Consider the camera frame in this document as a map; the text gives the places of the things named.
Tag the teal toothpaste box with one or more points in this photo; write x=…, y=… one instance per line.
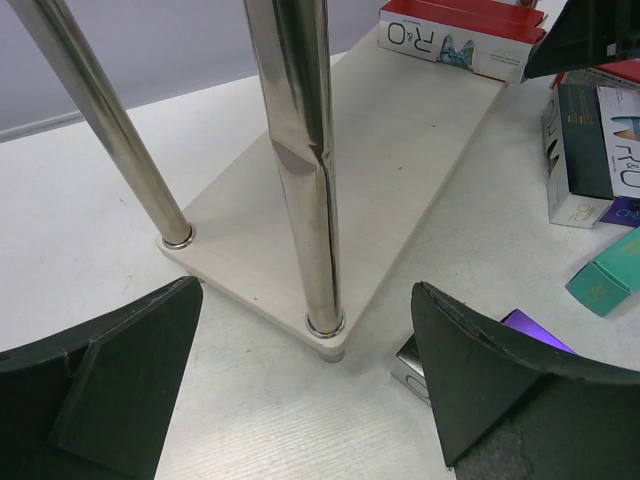
x=610, y=277

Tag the white two-tier shelf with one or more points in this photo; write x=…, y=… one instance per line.
x=306, y=224

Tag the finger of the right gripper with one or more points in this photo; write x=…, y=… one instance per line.
x=587, y=33

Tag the purple toothpaste box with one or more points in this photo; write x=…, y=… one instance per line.
x=519, y=321

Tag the black toothpaste box left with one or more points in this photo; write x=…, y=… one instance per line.
x=407, y=369

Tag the red silver toothpaste box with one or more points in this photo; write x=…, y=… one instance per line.
x=483, y=45

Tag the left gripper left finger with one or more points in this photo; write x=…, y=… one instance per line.
x=95, y=401

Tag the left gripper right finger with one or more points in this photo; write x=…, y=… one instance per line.
x=507, y=406

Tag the black box under R&O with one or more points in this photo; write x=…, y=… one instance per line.
x=579, y=190

